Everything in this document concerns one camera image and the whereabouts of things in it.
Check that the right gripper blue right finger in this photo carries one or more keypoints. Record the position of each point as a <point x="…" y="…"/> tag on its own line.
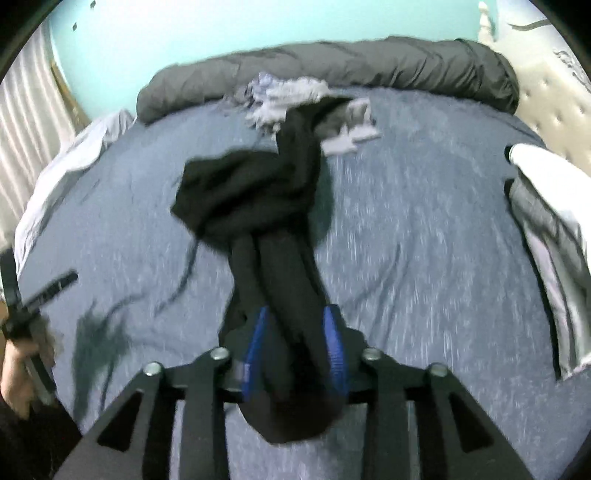
<point x="420" y="422"/>

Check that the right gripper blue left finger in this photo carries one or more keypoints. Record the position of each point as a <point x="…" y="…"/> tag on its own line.
<point x="133" y="437"/>

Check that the grey white storage bag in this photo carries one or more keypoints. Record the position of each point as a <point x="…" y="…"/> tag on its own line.
<point x="550" y="199"/>

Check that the blue patterned bed sheet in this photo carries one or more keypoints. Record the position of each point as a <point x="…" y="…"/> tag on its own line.
<point x="414" y="239"/>

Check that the dark grey rolled duvet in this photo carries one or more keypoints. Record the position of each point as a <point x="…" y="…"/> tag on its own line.
<point x="458" y="68"/>

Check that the light grey crumpled garment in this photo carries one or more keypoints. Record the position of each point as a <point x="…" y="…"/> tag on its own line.
<point x="340" y="123"/>

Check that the person's left hand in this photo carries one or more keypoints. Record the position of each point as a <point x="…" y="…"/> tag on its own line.
<point x="17" y="388"/>

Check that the light grey pillow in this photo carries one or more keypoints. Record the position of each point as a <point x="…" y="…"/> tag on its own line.
<point x="60" y="175"/>

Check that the beige curtain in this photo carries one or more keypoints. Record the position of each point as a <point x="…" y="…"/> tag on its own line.
<point x="39" y="116"/>

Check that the black sweater garment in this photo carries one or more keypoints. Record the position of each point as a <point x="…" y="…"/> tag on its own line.
<point x="254" y="205"/>

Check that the beige tufted headboard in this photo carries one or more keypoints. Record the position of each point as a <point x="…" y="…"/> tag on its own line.
<point x="554" y="95"/>

